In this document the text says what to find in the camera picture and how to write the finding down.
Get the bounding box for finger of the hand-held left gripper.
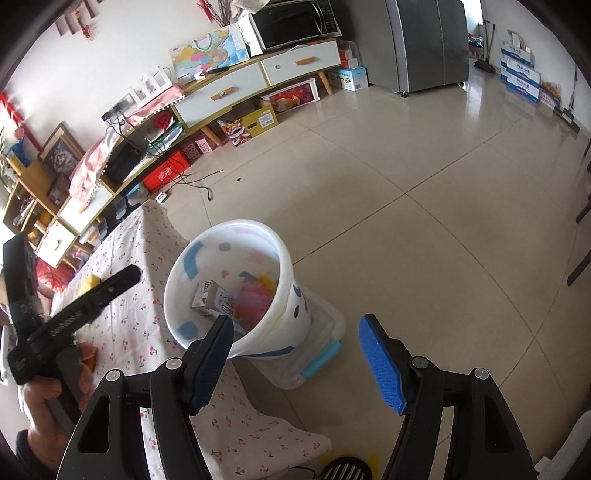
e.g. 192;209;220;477
76;265;142;319

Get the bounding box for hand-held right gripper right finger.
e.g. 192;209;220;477
359;314;541;480

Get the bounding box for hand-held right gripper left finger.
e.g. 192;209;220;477
56;315;235;480

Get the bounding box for white patterned plastic bin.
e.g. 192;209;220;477
164;220;312;360

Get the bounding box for person's left forearm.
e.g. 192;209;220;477
13;428;63;480

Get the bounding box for person's left hand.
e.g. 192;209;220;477
18;342;98;445

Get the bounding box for floral tablecloth table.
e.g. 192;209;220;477
18;200;333;480

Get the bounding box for red bag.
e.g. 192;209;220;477
36;257;75;292

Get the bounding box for small brown white carton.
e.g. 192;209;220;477
191;281;238;324

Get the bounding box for pink crumpled wrapper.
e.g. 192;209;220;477
236;272;279;326

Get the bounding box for wooden open shelf unit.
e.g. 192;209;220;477
2;159;56;236

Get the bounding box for pink lace-trimmed cloth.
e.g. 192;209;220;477
68;85;186;205

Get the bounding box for red flat box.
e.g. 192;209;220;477
142;152;191;193

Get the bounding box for black electronics box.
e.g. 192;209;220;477
106;140;149;184

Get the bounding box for dark framed picture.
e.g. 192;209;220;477
39;121;86;177

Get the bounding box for green silver bag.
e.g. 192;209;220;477
148;126;186;149

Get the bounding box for pink patterned box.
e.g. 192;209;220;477
182;136;218;161

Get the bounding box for black power strip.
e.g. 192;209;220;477
102;104;129;126

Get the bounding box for white picture frames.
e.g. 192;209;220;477
128;66;174;106

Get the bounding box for white wooden low cabinet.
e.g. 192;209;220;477
34;39;343;271

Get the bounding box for yellow cardboard box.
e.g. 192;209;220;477
217;108;280;147

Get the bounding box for dark chair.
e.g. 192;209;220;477
566;138;591;288

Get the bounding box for colourful map print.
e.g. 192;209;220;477
168;25;251;85

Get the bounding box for white box red picture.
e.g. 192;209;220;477
262;78;322;114

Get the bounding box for blue white small carton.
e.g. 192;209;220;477
328;67;369;92

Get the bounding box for dried branches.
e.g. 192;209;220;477
216;0;242;27

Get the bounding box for flat mop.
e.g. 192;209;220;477
553;65;581;136

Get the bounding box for blue white cardboard carton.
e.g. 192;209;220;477
500;73;541;103
501;41;535;66
505;58;540;87

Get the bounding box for broom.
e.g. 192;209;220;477
475;21;498;75

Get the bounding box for grey refrigerator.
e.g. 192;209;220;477
358;0;470;96

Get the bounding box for black microwave oven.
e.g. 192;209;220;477
248;0;343;52

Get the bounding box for clear storage box blue handle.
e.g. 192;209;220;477
240;286;347;391

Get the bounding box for black floor cable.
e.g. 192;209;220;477
159;170;225;202

